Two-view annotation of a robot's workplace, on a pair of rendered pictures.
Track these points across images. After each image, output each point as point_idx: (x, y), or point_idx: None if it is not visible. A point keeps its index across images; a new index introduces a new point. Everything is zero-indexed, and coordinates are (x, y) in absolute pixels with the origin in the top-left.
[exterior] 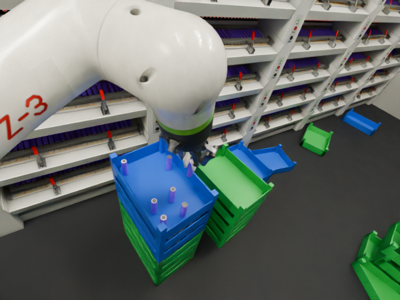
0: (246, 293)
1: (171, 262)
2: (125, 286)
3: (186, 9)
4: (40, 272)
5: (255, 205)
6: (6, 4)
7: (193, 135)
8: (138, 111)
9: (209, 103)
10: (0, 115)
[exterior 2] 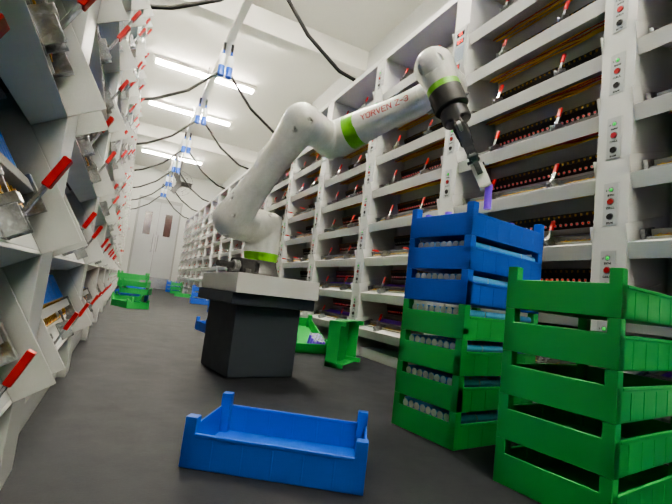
0: (396, 490)
1: (416, 342)
2: (388, 410)
3: (654, 107)
4: (394, 387)
5: (575, 329)
6: (510, 154)
7: (431, 95)
8: (579, 246)
9: (422, 65)
10: (397, 98)
